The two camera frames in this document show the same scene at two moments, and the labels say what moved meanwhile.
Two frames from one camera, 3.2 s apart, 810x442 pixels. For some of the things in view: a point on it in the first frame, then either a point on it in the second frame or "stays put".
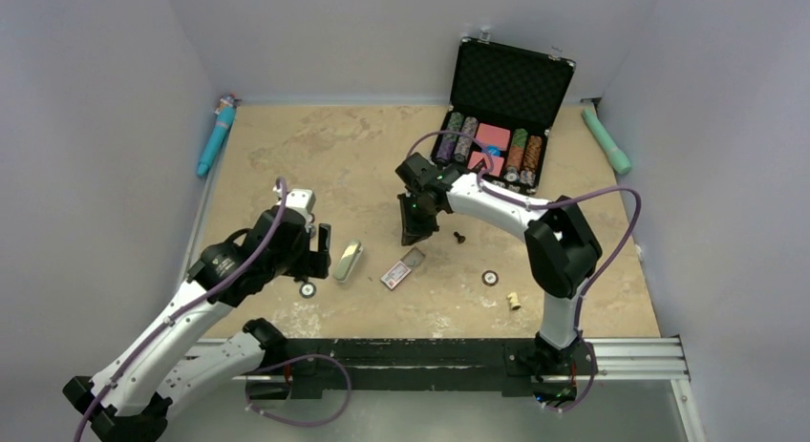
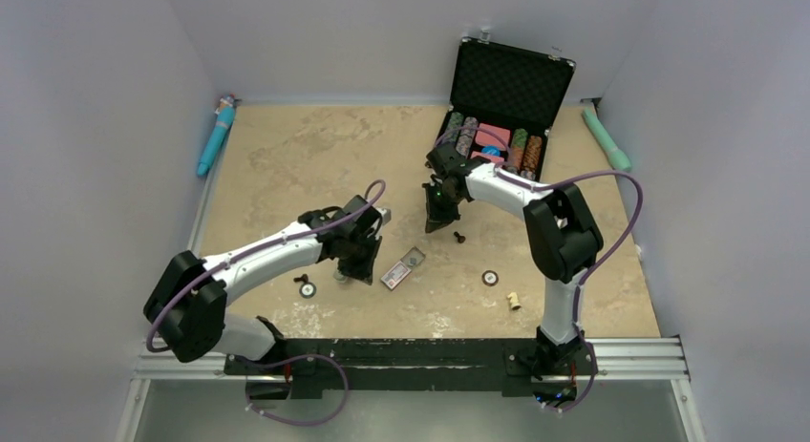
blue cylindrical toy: [225, 113] stays put
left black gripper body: [301, 261] -> [356, 262]
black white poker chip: [308, 290] stays put
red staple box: [403, 267] stays put
